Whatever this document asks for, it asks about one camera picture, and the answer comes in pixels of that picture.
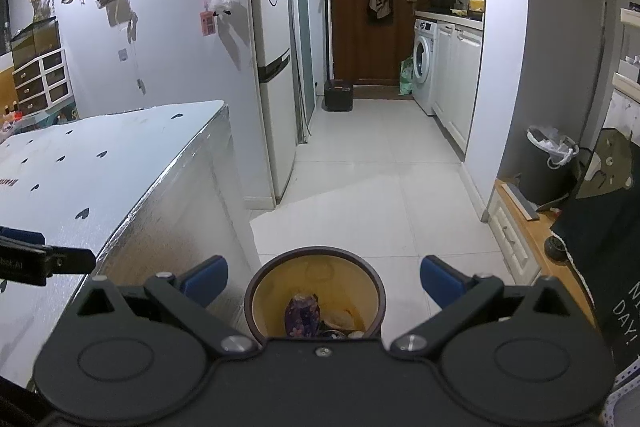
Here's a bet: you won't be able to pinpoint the black floor box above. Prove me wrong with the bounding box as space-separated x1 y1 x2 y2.
323 78 355 113

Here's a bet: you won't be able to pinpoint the green plastic bag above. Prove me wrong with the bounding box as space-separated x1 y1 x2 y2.
398 56 416 97

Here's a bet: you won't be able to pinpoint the white wall shelf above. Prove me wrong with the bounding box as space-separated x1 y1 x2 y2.
610 6 640 100

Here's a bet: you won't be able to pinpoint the grey flat board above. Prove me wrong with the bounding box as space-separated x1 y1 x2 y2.
499 180 542 222

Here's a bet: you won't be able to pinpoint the white kitchen cabinets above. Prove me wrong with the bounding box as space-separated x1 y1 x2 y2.
430 20 485 154

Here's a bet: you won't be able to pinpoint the white refrigerator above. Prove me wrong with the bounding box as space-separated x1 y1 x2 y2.
243 0 302 210

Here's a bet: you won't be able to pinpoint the glass tank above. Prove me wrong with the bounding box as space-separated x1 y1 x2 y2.
9 18 61 58

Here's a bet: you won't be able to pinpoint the silver foil covered table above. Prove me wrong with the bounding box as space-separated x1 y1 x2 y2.
0 99 262 389

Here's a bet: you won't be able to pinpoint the brown wooden door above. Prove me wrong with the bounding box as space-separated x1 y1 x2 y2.
327 0 419 86

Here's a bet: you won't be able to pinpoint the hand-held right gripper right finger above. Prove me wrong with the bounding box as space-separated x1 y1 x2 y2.
389 254 577 357

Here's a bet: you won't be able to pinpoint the white dotted cloth trim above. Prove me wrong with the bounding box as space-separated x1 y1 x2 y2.
602 351 640 427

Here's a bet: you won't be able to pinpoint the blue patterned wrapper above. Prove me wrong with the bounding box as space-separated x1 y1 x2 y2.
283 292 322 339

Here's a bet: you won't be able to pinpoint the white cabinet wooden top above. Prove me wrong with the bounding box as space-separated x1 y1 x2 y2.
486 177 599 329

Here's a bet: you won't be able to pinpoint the dark printed apron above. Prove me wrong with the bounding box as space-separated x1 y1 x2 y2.
549 126 640 376

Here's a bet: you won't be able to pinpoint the dried flower bunch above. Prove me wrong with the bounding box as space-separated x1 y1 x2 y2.
29 0 52 24

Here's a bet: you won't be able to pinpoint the black round object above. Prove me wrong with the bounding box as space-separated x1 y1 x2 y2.
543 232 571 262

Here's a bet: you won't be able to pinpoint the white chest of drawers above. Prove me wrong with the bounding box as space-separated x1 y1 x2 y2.
10 47 69 114

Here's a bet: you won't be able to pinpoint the white washing machine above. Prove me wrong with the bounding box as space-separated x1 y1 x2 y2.
412 17 440 117

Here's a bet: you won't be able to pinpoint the yellow trash bin brown rim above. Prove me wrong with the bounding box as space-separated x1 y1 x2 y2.
243 245 387 344

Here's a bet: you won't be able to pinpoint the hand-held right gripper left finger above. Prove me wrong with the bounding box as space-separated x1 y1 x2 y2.
74 254 259 357

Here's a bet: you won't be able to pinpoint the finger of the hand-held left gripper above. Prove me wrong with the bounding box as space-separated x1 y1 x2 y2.
0 228 47 247
49 247 97 278

